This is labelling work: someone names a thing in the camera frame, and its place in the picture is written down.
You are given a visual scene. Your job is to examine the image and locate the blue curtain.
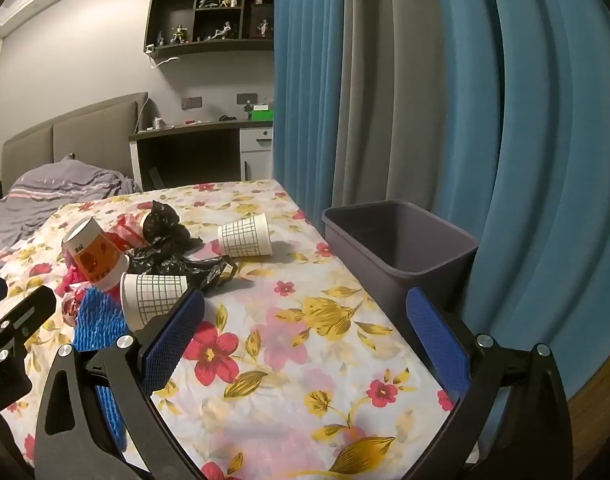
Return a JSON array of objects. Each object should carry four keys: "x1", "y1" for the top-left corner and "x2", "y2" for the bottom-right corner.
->
[
  {"x1": 272, "y1": 0, "x2": 348, "y2": 226},
  {"x1": 427, "y1": 0, "x2": 610, "y2": 408}
]

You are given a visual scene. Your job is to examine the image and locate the grey striped blanket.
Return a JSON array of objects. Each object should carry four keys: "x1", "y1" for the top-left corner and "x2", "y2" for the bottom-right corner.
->
[{"x1": 0, "y1": 154, "x2": 142, "y2": 261}]

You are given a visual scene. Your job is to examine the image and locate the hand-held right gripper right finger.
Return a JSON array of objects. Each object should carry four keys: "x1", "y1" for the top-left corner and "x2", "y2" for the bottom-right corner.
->
[{"x1": 405, "y1": 286, "x2": 573, "y2": 480}]

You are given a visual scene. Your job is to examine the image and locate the blue foam net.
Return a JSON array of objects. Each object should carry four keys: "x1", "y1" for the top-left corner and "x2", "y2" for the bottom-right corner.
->
[{"x1": 72, "y1": 287, "x2": 136, "y2": 453}]

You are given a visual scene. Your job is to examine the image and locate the white grid paper cup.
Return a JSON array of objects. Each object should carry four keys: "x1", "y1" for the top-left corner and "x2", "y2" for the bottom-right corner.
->
[
  {"x1": 217, "y1": 213, "x2": 274, "y2": 259},
  {"x1": 121, "y1": 272, "x2": 189, "y2": 332}
]

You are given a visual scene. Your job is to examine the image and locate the orange paper cup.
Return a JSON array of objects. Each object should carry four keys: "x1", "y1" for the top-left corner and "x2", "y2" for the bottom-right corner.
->
[{"x1": 61, "y1": 216, "x2": 130, "y2": 292}]

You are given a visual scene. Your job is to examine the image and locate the black plastic bag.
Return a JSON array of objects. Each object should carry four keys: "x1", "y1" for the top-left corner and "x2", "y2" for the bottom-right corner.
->
[{"x1": 127, "y1": 200, "x2": 239, "y2": 293}]

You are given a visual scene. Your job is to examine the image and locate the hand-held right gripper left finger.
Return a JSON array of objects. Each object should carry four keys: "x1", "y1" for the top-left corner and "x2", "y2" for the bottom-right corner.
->
[{"x1": 35, "y1": 287, "x2": 208, "y2": 480}]

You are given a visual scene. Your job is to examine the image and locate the grey curtain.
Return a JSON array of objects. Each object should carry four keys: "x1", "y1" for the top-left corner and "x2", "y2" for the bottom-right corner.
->
[{"x1": 332, "y1": 0, "x2": 453, "y2": 221}]

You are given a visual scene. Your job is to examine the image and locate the row of small figurines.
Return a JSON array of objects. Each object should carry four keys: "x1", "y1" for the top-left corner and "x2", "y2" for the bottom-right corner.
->
[{"x1": 157, "y1": 0, "x2": 273, "y2": 44}]

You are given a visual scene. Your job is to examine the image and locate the dark wall shelf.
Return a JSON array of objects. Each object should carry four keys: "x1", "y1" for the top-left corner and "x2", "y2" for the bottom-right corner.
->
[{"x1": 144, "y1": 0, "x2": 277, "y2": 57}]

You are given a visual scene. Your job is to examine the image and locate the grey plastic bin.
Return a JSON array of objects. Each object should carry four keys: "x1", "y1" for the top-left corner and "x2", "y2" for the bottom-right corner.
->
[{"x1": 322, "y1": 200, "x2": 481, "y2": 361}]

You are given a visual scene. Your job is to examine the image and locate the padded bed headboard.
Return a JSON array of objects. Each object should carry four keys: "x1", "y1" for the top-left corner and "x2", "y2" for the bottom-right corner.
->
[{"x1": 1, "y1": 92, "x2": 150, "y2": 196}]

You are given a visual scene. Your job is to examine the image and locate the floral tablecloth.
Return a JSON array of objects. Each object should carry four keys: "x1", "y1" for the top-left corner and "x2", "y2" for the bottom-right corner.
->
[{"x1": 0, "y1": 179, "x2": 461, "y2": 480}]

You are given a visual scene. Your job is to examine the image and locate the white drawer cabinet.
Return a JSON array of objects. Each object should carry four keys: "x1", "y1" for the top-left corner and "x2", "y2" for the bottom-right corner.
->
[{"x1": 239, "y1": 127, "x2": 275, "y2": 182}]

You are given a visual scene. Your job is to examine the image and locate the dark desk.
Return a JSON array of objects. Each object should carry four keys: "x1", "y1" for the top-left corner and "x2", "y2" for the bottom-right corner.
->
[{"x1": 129, "y1": 121, "x2": 275, "y2": 191}]

